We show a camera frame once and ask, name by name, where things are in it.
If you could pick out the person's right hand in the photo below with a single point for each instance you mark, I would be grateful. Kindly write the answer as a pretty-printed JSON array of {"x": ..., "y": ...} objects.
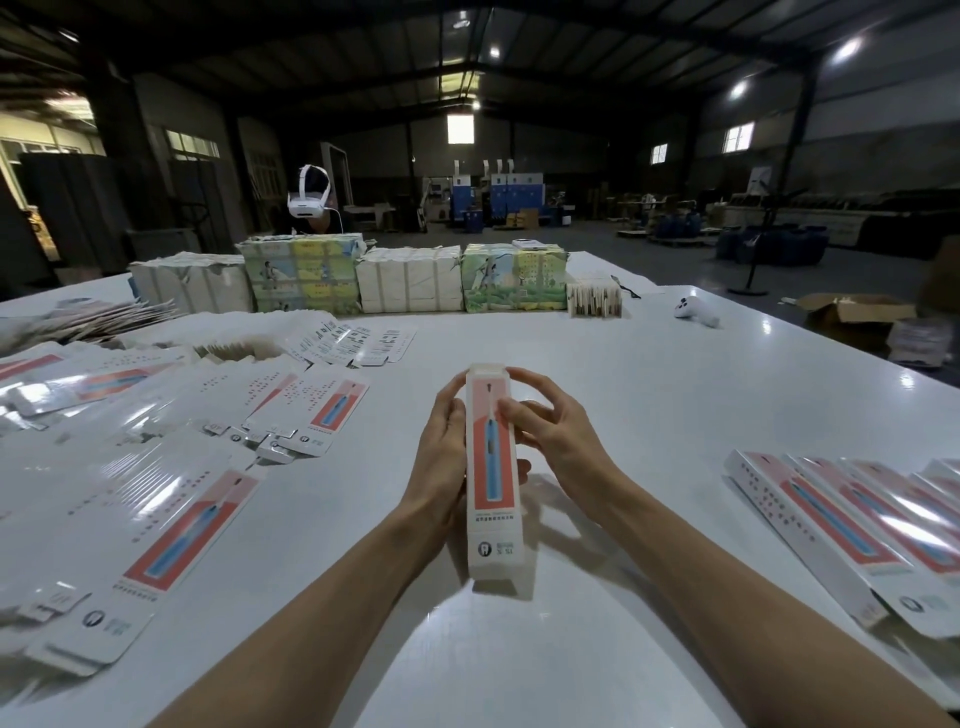
[{"x": 563, "y": 443}]

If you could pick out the person's left hand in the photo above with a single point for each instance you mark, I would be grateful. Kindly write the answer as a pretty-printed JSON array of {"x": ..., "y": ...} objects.
[{"x": 435, "y": 465}]

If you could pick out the red white carton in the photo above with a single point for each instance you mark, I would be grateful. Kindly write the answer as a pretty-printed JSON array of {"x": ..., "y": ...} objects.
[{"x": 492, "y": 525}]

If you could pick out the pile of carton blanks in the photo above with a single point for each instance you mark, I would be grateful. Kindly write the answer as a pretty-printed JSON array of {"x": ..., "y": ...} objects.
[{"x": 135, "y": 458}]

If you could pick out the person's right forearm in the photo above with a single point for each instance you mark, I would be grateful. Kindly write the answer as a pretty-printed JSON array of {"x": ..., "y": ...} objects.
[{"x": 773, "y": 615}]

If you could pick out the person's left forearm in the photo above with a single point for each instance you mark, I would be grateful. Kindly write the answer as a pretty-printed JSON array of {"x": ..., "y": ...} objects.
[{"x": 293, "y": 630}]

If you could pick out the small beige card stack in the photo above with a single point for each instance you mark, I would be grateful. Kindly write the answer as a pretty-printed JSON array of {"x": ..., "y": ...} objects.
[{"x": 594, "y": 299}]

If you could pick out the small black tool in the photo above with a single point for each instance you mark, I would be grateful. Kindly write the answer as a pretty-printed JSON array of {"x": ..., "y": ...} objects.
[{"x": 624, "y": 287}]

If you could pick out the green printed carton bundle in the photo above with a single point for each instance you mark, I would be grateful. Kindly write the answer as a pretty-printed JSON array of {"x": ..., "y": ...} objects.
[{"x": 515, "y": 279}]

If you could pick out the row of white cartons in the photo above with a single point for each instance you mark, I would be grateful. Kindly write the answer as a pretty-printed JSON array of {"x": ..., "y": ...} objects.
[
  {"x": 410, "y": 281},
  {"x": 188, "y": 282}
]

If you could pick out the small white object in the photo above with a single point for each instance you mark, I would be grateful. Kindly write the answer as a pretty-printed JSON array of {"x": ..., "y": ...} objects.
[{"x": 696, "y": 311}]

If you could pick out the green yellow carton bundle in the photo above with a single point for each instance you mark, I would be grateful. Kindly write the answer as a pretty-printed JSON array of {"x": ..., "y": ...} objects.
[{"x": 300, "y": 275}]

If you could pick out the blue machine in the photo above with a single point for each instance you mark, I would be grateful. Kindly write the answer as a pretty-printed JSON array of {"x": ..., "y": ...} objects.
[{"x": 510, "y": 198}]

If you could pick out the black floor stand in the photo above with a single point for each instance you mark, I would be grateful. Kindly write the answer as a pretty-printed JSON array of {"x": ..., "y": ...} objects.
[{"x": 768, "y": 240}]

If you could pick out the blue bins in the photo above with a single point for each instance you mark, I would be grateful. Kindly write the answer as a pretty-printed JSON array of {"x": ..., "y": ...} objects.
[{"x": 773, "y": 245}]

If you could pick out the white headset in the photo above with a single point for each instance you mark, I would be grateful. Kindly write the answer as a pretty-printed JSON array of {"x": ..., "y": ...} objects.
[{"x": 309, "y": 195}]

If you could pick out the open cardboard box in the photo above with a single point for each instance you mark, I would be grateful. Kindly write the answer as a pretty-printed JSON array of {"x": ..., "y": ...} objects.
[{"x": 855, "y": 318}]

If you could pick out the square bright window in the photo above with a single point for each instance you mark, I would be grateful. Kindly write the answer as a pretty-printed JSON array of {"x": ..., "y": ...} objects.
[{"x": 461, "y": 129}]

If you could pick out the grey crate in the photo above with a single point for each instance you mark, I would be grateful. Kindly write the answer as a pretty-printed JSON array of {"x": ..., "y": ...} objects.
[{"x": 162, "y": 243}]

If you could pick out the white plastic bags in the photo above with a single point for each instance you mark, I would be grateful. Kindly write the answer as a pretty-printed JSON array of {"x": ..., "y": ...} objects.
[{"x": 920, "y": 342}]

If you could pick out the pile of grey flat sheets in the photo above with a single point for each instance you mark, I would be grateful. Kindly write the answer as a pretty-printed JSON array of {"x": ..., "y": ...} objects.
[{"x": 75, "y": 320}]

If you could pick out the tall cardboard box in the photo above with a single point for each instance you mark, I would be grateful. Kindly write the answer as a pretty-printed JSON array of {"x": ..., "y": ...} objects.
[{"x": 942, "y": 278}]

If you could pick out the dark grey cabinet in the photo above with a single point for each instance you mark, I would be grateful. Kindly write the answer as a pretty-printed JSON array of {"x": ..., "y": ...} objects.
[{"x": 72, "y": 210}]

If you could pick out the small wall window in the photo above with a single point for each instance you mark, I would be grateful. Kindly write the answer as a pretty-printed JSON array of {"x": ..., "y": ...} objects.
[{"x": 659, "y": 153}]

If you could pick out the double wall window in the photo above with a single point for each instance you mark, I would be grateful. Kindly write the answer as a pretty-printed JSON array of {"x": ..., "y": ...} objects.
[{"x": 738, "y": 137}]

